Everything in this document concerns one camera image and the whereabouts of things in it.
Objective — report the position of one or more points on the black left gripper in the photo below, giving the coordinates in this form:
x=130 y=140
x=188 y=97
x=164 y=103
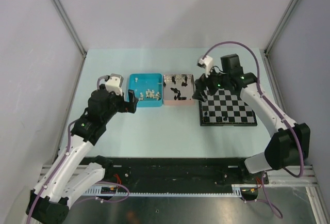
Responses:
x=126 y=106

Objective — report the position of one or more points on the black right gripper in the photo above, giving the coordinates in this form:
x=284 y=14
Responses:
x=200 y=86

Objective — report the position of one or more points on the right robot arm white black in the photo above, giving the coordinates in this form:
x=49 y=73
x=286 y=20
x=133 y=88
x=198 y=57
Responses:
x=289 y=140

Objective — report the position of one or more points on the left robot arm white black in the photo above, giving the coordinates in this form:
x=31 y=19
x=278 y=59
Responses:
x=55 y=194

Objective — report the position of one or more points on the black chess pieces cluster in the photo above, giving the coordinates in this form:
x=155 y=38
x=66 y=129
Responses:
x=177 y=93

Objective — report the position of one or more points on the white chess pieces cluster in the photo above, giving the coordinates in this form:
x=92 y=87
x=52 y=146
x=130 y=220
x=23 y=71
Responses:
x=149 y=95

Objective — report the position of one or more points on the pink plastic tray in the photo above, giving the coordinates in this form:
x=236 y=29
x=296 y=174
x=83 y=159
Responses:
x=168 y=94

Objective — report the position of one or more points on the blue plastic tray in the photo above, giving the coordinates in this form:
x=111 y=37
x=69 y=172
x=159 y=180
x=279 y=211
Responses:
x=151 y=81

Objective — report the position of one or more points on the black silver chessboard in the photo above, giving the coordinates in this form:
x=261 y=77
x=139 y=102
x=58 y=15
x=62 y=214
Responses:
x=223 y=103

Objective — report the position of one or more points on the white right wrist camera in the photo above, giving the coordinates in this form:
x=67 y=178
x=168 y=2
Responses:
x=206 y=62

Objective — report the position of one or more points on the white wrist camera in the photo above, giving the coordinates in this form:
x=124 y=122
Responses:
x=206 y=62
x=114 y=84

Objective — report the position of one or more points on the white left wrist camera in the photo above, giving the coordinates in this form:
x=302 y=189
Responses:
x=114 y=84

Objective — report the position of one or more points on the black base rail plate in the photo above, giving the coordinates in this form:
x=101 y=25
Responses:
x=177 y=175

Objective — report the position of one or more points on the grey cable duct strip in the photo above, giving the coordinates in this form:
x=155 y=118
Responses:
x=95 y=191

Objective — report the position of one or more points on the aluminium frame post right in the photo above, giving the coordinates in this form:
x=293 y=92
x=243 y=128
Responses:
x=293 y=4

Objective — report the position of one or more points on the aluminium frame post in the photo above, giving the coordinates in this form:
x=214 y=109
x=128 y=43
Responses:
x=293 y=4
x=59 y=7

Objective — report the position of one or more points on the aluminium frame post left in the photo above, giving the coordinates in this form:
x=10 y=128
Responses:
x=59 y=7

